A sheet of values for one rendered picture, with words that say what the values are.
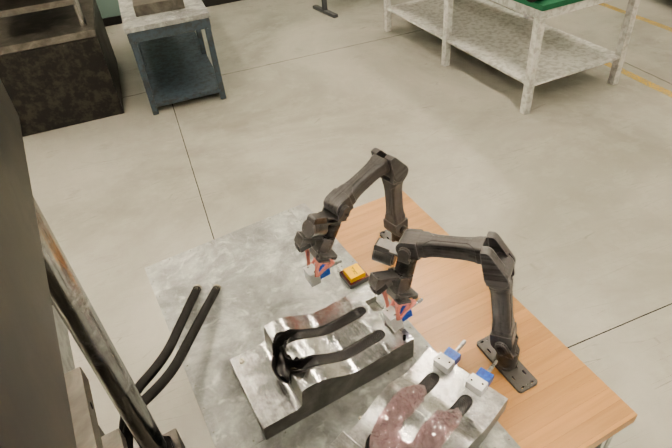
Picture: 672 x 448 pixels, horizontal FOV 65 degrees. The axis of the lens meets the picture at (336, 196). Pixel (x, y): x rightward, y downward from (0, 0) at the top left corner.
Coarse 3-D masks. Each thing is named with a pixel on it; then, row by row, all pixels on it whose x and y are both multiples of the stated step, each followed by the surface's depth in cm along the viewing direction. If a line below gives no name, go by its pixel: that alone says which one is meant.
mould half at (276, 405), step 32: (288, 320) 162; (320, 320) 167; (384, 320) 164; (256, 352) 162; (288, 352) 152; (320, 352) 154; (384, 352) 155; (256, 384) 153; (288, 384) 152; (320, 384) 145; (352, 384) 154; (256, 416) 147; (288, 416) 145
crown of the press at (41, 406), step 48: (0, 96) 78; (0, 144) 62; (0, 192) 52; (0, 240) 45; (0, 288) 39; (48, 288) 56; (0, 336) 35; (48, 336) 48; (0, 384) 31; (48, 384) 41; (0, 432) 29; (48, 432) 37
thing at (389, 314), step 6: (420, 300) 162; (390, 306) 160; (402, 306) 161; (414, 306) 161; (384, 312) 159; (390, 312) 158; (408, 312) 159; (384, 318) 161; (390, 318) 157; (402, 318) 159; (390, 324) 158; (396, 324) 158; (402, 324) 159; (396, 330) 159
